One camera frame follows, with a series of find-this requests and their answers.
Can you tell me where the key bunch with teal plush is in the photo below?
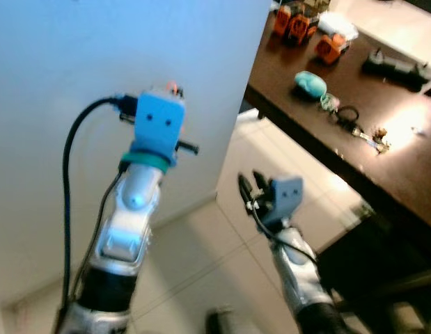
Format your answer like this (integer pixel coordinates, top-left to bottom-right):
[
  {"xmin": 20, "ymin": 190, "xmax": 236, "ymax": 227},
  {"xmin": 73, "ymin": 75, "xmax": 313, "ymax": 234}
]
[{"xmin": 294, "ymin": 70, "xmax": 392, "ymax": 154}]

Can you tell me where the dark wooden table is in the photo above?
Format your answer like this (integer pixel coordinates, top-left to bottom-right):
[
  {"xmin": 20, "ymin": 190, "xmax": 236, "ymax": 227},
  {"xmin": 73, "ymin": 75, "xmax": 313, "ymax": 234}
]
[{"xmin": 244, "ymin": 0, "xmax": 431, "ymax": 234}]

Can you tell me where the dark chair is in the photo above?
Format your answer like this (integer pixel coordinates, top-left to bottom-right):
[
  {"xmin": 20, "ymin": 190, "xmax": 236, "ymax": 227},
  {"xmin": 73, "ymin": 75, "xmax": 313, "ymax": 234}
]
[{"xmin": 318, "ymin": 207, "xmax": 431, "ymax": 334}]

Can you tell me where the white crumpled cloth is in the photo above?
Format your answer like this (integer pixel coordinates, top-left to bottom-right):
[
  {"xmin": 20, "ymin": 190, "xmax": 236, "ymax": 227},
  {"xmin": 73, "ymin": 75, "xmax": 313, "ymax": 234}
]
[{"xmin": 318, "ymin": 12, "xmax": 359, "ymax": 41}]

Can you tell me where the black power tool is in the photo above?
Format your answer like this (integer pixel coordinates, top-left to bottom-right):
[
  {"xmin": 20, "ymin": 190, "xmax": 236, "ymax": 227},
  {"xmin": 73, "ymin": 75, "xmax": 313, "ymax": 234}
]
[{"xmin": 361, "ymin": 48, "xmax": 431, "ymax": 92}]

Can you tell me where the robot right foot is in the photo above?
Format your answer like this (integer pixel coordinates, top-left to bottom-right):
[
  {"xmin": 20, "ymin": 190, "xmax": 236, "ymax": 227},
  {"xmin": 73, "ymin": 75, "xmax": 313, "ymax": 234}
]
[{"xmin": 389, "ymin": 306, "xmax": 429, "ymax": 334}]

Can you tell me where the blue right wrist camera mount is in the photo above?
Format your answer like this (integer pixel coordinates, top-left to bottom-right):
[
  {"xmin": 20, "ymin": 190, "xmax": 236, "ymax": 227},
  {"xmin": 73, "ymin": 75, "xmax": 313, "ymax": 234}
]
[{"xmin": 269, "ymin": 175, "xmax": 305, "ymax": 228}]

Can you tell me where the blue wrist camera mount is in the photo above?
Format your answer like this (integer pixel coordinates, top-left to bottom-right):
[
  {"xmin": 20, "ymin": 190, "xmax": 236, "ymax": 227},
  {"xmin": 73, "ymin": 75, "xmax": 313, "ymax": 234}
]
[
  {"xmin": 269, "ymin": 175, "xmax": 305, "ymax": 228},
  {"xmin": 132, "ymin": 90, "xmax": 187, "ymax": 168}
]

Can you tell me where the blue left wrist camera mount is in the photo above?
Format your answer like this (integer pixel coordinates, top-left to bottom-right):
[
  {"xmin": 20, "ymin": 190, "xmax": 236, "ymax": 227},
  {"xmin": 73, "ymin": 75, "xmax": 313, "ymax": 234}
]
[{"xmin": 132, "ymin": 90, "xmax": 187, "ymax": 168}]

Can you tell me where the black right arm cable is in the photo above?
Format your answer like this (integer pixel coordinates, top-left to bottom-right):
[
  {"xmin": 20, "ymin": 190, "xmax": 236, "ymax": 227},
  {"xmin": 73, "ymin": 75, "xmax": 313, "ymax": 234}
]
[{"xmin": 244, "ymin": 200, "xmax": 322, "ymax": 272}]

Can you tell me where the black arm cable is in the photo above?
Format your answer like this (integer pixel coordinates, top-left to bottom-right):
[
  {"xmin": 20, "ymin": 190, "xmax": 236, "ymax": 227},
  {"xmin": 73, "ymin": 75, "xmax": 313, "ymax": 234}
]
[
  {"xmin": 244, "ymin": 200, "xmax": 322, "ymax": 272},
  {"xmin": 60, "ymin": 95, "xmax": 139, "ymax": 328}
]

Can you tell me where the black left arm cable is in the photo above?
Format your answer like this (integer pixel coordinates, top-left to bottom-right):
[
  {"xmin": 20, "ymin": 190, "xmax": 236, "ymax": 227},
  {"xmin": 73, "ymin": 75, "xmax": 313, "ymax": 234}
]
[{"xmin": 60, "ymin": 95, "xmax": 139, "ymax": 328}]

